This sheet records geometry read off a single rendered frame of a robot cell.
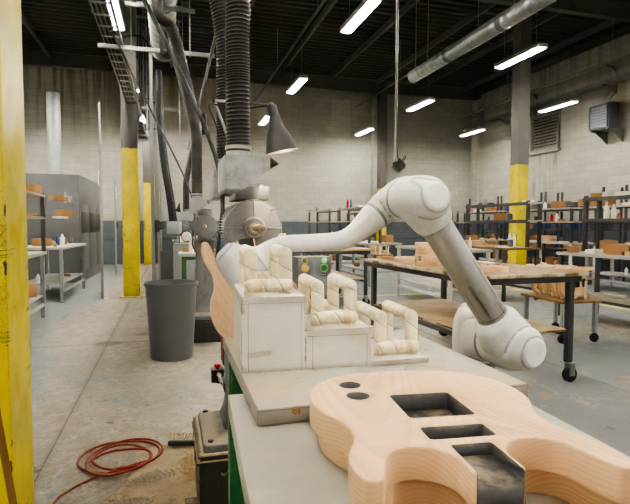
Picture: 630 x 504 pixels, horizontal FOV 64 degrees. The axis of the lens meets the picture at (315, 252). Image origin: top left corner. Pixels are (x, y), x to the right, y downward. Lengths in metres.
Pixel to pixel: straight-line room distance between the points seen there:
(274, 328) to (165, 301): 3.71
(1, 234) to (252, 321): 1.04
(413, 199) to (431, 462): 0.99
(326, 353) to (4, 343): 1.16
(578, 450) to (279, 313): 0.67
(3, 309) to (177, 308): 3.02
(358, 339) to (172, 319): 3.76
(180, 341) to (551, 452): 4.39
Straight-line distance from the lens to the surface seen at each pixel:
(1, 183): 1.95
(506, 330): 1.77
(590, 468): 0.74
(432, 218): 1.57
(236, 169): 1.96
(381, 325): 1.27
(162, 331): 4.92
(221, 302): 1.94
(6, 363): 2.00
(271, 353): 1.18
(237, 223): 2.23
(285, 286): 1.18
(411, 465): 0.69
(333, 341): 1.20
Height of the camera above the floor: 1.26
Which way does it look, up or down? 3 degrees down
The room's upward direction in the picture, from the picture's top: straight up
